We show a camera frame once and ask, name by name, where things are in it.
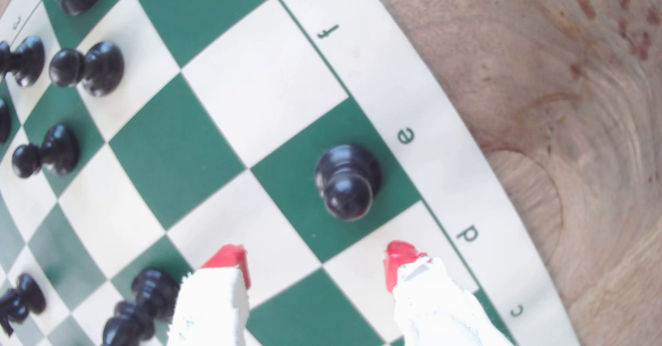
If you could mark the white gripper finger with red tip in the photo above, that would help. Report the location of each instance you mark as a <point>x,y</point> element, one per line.
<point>212,310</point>
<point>434,304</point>

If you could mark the black chess pawn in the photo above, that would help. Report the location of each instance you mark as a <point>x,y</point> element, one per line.
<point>98,68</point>
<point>26,297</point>
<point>57,149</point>
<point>347,180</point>

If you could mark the black chess bishop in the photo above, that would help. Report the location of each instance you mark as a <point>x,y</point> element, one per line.
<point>150,294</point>
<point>26,60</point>

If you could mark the green white chess mat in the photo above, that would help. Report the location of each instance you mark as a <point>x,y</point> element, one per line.
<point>258,87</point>

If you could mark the black chess rook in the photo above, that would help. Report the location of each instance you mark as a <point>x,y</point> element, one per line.
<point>3,121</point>

